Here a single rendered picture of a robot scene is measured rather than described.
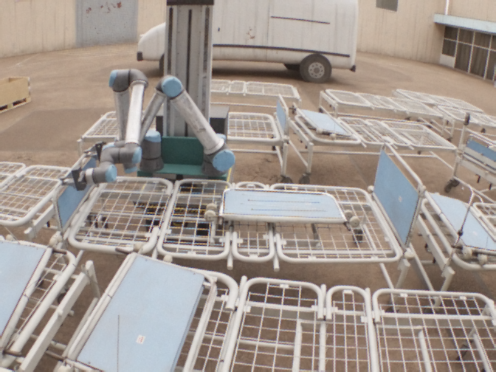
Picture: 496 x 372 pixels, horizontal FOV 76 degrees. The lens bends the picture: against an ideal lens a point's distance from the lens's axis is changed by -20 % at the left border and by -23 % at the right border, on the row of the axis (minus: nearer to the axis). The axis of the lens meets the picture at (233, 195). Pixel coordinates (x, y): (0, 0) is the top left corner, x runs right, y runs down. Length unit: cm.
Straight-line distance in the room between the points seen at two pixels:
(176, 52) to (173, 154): 79
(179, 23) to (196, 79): 46
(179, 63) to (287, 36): 672
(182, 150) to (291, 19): 689
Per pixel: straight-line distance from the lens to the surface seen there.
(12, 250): 214
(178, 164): 298
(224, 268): 274
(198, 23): 280
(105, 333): 152
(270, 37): 932
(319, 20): 963
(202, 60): 277
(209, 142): 252
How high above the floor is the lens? 169
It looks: 28 degrees down
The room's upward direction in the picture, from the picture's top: 3 degrees clockwise
